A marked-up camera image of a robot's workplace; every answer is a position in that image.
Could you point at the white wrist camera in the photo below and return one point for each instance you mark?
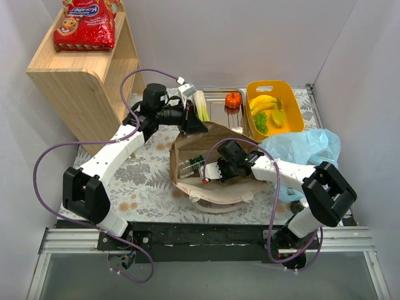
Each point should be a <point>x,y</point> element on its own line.
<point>185,91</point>
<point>210,172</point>

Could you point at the red cookie snack packet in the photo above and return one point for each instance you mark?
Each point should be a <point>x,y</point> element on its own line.
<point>87,26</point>

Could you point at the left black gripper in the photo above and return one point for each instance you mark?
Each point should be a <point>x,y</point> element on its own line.
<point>189,119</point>

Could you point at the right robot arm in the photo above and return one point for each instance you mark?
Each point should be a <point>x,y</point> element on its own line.
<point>329,196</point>

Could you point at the floral table mat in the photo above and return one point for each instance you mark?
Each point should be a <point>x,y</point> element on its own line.
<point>141,189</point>

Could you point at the metal tray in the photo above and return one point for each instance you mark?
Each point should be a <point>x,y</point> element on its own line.
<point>220,113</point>

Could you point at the yellow bananas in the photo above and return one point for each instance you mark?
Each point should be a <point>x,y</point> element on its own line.
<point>261,103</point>

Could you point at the green vegetables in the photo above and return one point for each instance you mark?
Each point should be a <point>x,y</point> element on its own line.
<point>260,121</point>

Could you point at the wooden shelf unit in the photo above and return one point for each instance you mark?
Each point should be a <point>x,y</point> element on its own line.
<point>86,88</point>

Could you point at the blue cartoon plastic bag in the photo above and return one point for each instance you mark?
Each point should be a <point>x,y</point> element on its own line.
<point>297,154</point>

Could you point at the yellow star fruit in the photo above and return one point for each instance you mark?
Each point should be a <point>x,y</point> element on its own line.
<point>278,117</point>

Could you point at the yellow plastic basket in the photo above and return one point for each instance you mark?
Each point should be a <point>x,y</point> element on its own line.
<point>285,101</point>

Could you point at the brown paper tote bag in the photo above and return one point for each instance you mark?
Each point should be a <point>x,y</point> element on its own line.
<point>230,194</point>

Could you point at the small orange pumpkin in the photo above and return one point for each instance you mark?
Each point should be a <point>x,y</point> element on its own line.
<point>233,100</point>

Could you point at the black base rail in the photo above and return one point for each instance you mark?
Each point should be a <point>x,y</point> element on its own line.
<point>196,242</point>

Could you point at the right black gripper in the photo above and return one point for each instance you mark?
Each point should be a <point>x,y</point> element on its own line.
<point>220,170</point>

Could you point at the grey tape roll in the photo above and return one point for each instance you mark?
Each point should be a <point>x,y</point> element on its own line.
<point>298,206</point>

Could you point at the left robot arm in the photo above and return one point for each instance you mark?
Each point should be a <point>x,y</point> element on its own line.
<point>84,189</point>

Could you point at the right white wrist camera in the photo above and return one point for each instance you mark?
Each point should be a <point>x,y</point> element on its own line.
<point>210,172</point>

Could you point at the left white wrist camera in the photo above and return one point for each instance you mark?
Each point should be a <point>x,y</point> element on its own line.
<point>185,91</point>

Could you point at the white green leek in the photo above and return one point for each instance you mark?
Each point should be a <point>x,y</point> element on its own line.
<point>201,108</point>

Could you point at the green label bottle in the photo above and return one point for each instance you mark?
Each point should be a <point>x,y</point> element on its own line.
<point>190,166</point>

